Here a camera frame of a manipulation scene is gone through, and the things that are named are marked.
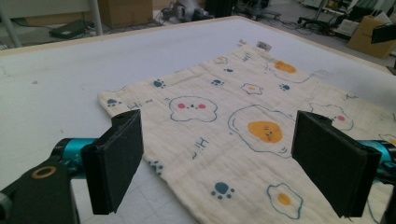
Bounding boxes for white foam mat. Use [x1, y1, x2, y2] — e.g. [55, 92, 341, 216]
[0, 17, 396, 224]

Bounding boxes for black flat device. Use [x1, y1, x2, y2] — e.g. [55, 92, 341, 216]
[49, 20, 94, 40]

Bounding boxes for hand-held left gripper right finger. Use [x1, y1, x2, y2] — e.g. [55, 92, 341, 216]
[291, 110, 396, 218]

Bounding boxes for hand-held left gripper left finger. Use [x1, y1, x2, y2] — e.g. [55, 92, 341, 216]
[60, 109, 144, 216]

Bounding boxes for cream printed cloth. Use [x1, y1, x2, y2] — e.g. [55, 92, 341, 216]
[97, 40, 396, 224]

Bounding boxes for grey headset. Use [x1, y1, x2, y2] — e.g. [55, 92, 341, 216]
[162, 0, 213, 22]

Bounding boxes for white desk leg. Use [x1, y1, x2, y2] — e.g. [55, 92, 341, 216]
[88, 0, 104, 35]
[0, 6, 22, 48]

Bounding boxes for cardboard box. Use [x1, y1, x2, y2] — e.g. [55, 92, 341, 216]
[97, 0, 154, 30]
[346, 15, 396, 60]

